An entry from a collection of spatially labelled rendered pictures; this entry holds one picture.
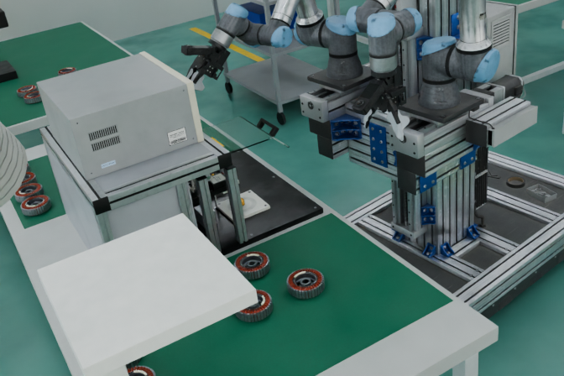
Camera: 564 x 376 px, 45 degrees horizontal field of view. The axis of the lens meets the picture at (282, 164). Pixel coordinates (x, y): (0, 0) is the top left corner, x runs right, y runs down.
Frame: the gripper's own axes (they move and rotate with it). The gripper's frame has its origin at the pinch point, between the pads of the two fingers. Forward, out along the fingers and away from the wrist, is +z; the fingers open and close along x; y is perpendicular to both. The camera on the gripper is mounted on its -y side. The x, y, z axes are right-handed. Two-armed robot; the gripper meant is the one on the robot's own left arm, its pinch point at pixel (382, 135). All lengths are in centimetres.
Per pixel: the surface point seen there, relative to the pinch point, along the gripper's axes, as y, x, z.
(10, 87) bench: -29, 281, 40
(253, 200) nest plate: -14, 54, 37
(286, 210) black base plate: -9, 40, 38
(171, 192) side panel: -52, 38, 10
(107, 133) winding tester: -61, 52, -9
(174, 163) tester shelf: -47, 42, 3
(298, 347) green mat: -49, -14, 40
